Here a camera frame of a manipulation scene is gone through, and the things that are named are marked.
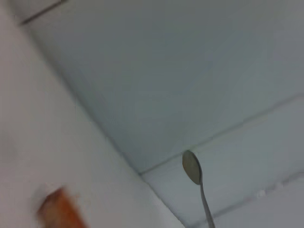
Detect pink handled metal spoon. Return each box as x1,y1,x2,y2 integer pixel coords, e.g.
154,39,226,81
182,150,216,228

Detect stained orange wooden block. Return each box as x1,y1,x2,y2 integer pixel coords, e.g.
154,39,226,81
35,186,90,228

